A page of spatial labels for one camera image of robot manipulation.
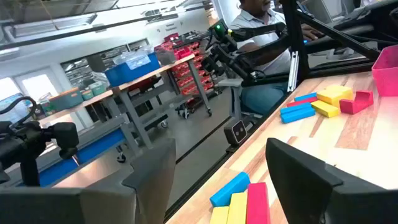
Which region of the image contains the blue block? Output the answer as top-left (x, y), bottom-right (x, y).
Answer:
top-left (280, 107), bottom-right (317, 124)
top-left (279, 102), bottom-right (313, 115)
top-left (209, 171), bottom-right (251, 208)
top-left (294, 91), bottom-right (318, 102)

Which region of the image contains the person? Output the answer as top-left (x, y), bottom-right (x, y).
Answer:
top-left (228, 0), bottom-right (326, 115)

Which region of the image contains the teal tool case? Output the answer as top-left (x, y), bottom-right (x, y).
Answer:
top-left (48, 87), bottom-right (85, 112)

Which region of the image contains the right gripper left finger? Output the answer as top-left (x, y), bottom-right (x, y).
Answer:
top-left (0, 138), bottom-right (177, 224)

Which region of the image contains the black jointed device with cable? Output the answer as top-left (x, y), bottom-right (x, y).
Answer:
top-left (0, 96), bottom-right (80, 187)

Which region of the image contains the black table-level camera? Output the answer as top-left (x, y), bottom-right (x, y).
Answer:
top-left (223, 119), bottom-right (249, 147)

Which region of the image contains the red parts bin rack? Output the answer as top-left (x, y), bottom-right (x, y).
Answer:
top-left (154, 32), bottom-right (216, 105)

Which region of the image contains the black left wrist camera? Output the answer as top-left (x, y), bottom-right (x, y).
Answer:
top-left (208, 18), bottom-right (230, 42)

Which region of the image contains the yellow block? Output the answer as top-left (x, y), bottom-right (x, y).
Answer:
top-left (316, 88), bottom-right (352, 108)
top-left (325, 84), bottom-right (354, 98)
top-left (226, 192), bottom-right (249, 224)
top-left (310, 100), bottom-right (341, 119)
top-left (209, 205), bottom-right (230, 224)

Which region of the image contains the red plastic bin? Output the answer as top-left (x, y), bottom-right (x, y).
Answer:
top-left (371, 44), bottom-right (398, 98)

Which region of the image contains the red arch block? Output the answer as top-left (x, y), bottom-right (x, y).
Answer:
top-left (339, 90), bottom-right (374, 115)

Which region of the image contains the blue-edged work table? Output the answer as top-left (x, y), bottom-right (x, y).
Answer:
top-left (18, 113), bottom-right (133, 189)

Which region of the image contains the black desk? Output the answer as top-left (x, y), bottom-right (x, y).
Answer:
top-left (332, 0), bottom-right (398, 38)

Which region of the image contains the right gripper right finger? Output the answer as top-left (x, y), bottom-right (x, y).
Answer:
top-left (266, 138), bottom-right (398, 224)

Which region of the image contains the blue storage bin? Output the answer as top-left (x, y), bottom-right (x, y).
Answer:
top-left (104, 52), bottom-right (162, 88)

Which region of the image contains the clear plastic bag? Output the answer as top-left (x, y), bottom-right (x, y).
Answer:
top-left (112, 50), bottom-right (152, 71)

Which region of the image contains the wooden-top grey workbench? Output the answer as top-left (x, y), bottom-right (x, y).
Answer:
top-left (37, 53), bottom-right (215, 164)

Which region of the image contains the grey office chair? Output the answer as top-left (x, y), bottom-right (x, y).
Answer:
top-left (216, 77), bottom-right (265, 125)

